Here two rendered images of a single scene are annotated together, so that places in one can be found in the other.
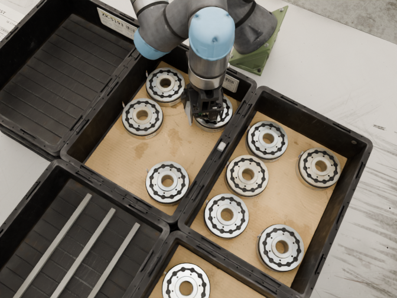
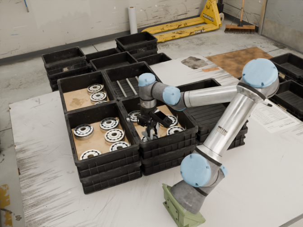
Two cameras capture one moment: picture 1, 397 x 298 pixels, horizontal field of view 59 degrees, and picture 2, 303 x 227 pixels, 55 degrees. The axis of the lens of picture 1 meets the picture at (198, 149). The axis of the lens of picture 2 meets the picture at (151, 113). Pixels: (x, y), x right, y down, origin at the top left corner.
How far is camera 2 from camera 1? 1.46 m
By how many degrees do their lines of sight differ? 70
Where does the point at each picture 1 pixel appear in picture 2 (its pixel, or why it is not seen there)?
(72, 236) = not seen: hidden behind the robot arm
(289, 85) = (144, 214)
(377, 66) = not seen: outside the picture
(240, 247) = (97, 125)
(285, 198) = (95, 145)
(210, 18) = (148, 76)
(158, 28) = not seen: hidden behind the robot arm
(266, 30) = (174, 188)
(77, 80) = (204, 115)
